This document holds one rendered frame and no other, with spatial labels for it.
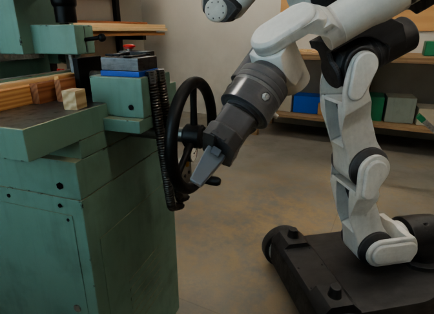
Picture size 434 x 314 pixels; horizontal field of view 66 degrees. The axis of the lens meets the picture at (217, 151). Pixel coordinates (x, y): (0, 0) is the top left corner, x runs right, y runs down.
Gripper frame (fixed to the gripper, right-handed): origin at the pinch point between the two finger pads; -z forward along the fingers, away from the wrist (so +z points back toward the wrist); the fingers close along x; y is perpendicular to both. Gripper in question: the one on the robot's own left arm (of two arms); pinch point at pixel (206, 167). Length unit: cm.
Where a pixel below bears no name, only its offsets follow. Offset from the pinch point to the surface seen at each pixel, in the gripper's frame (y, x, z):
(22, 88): 45.2, 18.3, -3.8
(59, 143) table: 27.5, 12.8, -9.1
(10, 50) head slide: 61, 26, 3
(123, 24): 188, 258, 134
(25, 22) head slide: 60, 23, 11
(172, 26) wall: 175, 323, 197
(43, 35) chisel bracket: 55, 24, 11
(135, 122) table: 20.8, 19.5, 3.8
